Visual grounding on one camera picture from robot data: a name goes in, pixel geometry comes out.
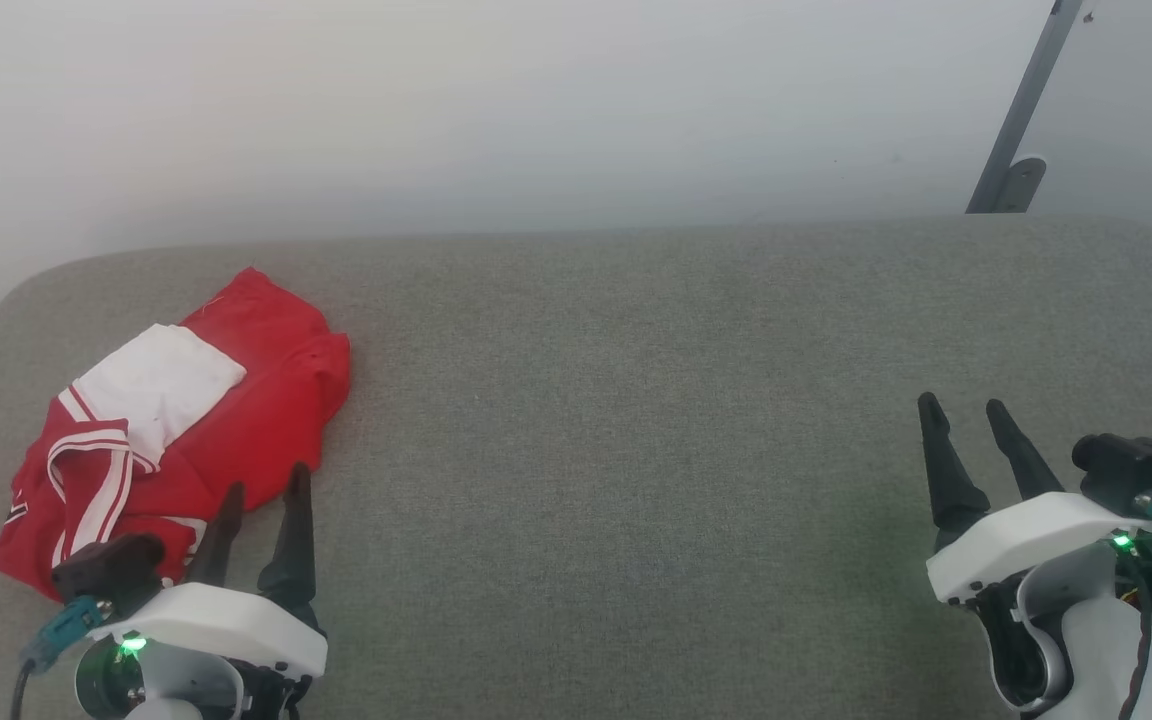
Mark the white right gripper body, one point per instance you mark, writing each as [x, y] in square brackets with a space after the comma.
[1026, 540]

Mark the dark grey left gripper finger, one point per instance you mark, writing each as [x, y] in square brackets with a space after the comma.
[218, 545]
[291, 560]

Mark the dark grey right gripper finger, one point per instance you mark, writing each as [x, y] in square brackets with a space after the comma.
[948, 480]
[1026, 465]

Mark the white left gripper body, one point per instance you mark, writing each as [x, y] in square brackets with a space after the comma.
[226, 620]

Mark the red and white jersey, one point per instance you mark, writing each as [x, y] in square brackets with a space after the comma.
[266, 400]

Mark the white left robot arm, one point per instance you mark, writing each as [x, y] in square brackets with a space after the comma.
[186, 690]

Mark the grey metal pole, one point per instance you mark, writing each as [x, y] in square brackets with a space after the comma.
[1031, 90]

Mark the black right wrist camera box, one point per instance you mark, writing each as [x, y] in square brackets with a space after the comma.
[1126, 465]

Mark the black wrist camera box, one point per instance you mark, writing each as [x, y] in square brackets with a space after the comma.
[106, 570]
[1126, 465]

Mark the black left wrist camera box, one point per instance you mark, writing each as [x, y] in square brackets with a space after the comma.
[106, 570]

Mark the grey metal pole bracket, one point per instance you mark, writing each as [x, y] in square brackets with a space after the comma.
[1021, 185]

